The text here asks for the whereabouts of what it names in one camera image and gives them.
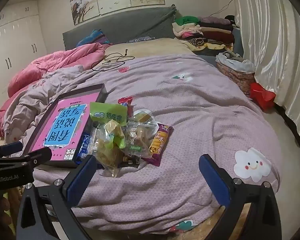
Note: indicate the purple cracker packet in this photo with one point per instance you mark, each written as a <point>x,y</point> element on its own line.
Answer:
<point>157,142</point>

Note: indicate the red bag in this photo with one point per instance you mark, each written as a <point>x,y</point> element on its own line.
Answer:
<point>261,95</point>

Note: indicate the green snack packet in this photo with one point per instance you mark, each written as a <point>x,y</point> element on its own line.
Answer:
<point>108,113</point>

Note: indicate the dark shallow cardboard box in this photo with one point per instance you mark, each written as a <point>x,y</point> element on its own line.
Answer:
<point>85,93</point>

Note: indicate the clear brown biscuit packet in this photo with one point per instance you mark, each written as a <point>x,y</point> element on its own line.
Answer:
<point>140,137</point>

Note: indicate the patterned fabric bag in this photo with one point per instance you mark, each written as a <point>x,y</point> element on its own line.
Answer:
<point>237,82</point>

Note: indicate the dark brown chocolate packet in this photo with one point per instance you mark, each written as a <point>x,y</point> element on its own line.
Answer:
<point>130,161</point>

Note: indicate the dark cloth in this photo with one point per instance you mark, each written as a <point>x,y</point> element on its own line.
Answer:
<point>231,20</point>

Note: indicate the pink duvet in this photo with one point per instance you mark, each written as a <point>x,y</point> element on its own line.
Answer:
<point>52,62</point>

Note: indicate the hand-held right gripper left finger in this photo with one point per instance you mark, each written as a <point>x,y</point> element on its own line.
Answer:
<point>82,177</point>

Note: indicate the pink and blue book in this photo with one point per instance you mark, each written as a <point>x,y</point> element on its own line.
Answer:
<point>65,127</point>

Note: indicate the stack of folded clothes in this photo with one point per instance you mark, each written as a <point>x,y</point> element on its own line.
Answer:
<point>202,30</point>

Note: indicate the pale blue cloth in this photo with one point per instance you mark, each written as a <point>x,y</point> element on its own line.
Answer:
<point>236,63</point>

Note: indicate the white wardrobe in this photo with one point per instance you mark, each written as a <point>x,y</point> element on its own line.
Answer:
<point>15,37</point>

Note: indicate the grey patterned cloth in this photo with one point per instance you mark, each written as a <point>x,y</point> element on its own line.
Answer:
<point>140,39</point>

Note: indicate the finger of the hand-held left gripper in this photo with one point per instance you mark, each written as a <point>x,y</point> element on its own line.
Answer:
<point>40,156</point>
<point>10,148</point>

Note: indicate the red cartoon snack packet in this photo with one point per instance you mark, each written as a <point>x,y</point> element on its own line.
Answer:
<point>125,102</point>

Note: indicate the clear yellow cake packet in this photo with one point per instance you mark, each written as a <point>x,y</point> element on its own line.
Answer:
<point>108,145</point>

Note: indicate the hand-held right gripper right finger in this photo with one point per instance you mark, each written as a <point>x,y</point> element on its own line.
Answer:
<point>213,177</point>

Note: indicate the yellow-green cloth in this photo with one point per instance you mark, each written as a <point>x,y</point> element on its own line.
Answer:
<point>8,217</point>

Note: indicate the cream satin curtain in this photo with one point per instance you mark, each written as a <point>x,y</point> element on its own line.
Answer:
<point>270,42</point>

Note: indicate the grey headboard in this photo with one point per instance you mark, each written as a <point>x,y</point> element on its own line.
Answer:
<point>127,22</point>

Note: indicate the blue foil snack packet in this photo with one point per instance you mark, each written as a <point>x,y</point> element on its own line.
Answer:
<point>86,143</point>

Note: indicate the lilac printed blanket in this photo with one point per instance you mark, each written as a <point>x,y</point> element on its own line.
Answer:
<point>190,105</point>

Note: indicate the blue striped cloth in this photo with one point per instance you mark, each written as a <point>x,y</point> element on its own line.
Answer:
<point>95,37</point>

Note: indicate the small beige cake packet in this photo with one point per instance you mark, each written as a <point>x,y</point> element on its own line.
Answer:
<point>142,117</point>

